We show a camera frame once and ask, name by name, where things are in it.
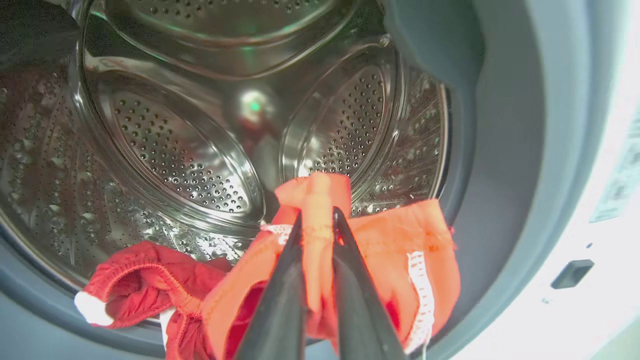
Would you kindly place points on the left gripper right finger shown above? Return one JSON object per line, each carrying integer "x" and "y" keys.
{"x": 357, "y": 310}

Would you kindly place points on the white front-load washing machine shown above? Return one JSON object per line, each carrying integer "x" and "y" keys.
{"x": 175, "y": 150}

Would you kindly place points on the red and white garment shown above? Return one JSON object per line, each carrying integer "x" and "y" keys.
{"x": 390, "y": 240}

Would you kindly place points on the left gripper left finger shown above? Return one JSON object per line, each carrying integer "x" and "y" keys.
{"x": 282, "y": 310}

